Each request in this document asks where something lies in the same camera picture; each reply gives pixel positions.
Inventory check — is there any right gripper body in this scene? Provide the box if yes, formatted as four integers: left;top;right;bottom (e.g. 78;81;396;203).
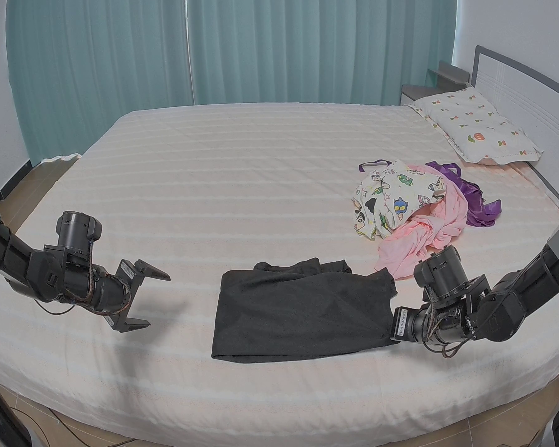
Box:
390;305;439;345

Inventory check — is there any white printed garment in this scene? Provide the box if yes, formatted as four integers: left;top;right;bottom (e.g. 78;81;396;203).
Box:
352;159;448;241

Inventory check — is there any grey bedside table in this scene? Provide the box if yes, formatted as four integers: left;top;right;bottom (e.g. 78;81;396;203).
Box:
401;61;471;107

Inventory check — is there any white printed pillow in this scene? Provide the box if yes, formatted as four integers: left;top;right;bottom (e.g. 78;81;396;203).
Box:
407;86;543;165

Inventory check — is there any purple garment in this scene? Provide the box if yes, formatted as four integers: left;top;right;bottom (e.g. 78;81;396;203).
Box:
359;159;503;228

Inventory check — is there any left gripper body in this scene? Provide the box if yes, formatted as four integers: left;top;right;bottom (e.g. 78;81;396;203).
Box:
88;259;143;333

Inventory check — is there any bed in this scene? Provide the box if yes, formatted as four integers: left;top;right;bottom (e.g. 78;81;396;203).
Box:
0;45;559;447

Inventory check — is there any black cable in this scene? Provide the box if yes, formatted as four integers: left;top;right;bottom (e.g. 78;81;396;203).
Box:
7;404;77;447

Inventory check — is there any black garment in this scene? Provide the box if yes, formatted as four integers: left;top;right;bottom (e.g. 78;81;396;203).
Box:
211;257;398;365

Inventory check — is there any pink garment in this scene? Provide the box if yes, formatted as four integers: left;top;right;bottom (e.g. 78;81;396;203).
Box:
377;165;470;282

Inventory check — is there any blue-green curtain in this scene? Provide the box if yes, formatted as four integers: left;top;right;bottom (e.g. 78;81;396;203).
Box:
7;0;197;167
186;0;461;107

